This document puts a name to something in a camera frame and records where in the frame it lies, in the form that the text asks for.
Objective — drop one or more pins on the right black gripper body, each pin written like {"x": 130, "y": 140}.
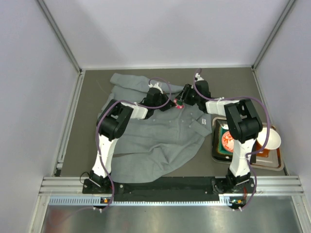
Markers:
{"x": 184, "y": 94}

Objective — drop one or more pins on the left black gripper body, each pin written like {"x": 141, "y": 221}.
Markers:
{"x": 166, "y": 102}

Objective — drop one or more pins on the grey button-up shirt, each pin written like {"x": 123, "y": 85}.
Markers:
{"x": 151, "y": 148}

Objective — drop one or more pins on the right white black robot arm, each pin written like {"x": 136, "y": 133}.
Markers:
{"x": 244, "y": 125}

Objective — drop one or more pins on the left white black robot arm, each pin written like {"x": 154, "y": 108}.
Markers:
{"x": 112, "y": 124}

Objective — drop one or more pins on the black square plate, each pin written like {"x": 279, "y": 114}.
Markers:
{"x": 219, "y": 153}

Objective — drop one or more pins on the red white patterned dish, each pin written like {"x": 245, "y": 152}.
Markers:
{"x": 228, "y": 142}

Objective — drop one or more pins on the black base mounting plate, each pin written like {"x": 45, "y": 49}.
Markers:
{"x": 170, "y": 186}

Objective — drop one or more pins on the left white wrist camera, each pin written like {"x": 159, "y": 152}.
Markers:
{"x": 157, "y": 85}

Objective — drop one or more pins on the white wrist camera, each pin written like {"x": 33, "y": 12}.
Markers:
{"x": 157, "y": 85}
{"x": 198, "y": 77}

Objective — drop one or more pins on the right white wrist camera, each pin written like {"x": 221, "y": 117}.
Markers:
{"x": 198, "y": 77}

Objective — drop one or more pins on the grey slotted cable duct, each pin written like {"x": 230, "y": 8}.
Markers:
{"x": 101, "y": 201}

